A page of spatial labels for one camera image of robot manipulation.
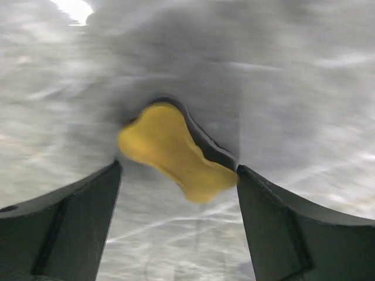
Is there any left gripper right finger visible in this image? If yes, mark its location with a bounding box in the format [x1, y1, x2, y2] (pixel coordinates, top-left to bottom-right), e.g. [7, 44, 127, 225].
[237, 165, 374, 281]

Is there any yellow bone-shaped eraser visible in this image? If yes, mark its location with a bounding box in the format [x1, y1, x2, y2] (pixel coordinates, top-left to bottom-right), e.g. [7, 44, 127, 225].
[117, 97, 238, 204]

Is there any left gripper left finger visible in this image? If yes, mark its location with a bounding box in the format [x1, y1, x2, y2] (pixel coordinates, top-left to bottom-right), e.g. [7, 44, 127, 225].
[1, 161, 122, 280]

